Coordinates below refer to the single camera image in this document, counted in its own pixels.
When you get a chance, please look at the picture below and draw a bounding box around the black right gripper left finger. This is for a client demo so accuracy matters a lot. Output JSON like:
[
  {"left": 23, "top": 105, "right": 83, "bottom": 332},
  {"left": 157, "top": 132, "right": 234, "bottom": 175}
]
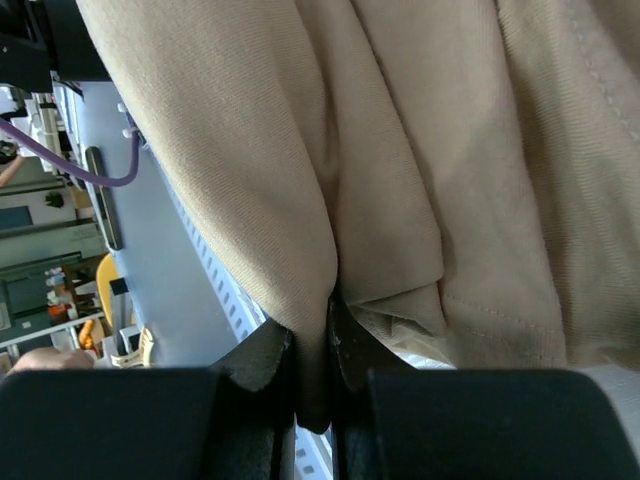
[{"left": 1, "top": 321, "right": 294, "bottom": 479}]

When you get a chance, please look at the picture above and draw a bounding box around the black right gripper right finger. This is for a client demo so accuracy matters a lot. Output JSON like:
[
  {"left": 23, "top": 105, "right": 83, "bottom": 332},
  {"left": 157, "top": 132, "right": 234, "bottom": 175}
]
[{"left": 327, "top": 296, "right": 639, "bottom": 479}]

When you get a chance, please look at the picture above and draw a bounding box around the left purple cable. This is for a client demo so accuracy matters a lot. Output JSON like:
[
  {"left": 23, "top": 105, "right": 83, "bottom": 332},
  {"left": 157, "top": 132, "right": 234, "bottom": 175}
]
[{"left": 0, "top": 117, "right": 144, "bottom": 189}]

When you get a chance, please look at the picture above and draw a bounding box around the beige t shirt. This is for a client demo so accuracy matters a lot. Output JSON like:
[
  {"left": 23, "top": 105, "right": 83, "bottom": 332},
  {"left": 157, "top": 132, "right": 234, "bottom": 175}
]
[{"left": 79, "top": 1, "right": 639, "bottom": 432}]

